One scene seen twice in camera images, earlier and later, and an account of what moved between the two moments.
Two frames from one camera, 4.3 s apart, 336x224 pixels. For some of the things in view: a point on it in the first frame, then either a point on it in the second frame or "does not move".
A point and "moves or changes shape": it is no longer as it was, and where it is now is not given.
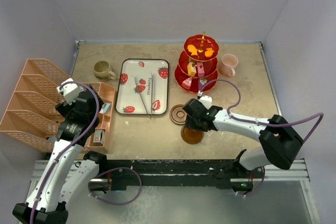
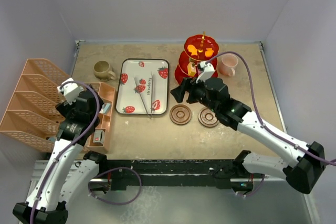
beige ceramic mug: [103, 71] does not move
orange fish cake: [191, 49] does not move
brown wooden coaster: [177, 114] does not move
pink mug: [228, 63] does not move
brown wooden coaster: [191, 136] moves or changes shape
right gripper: [189, 123] -> [190, 85]
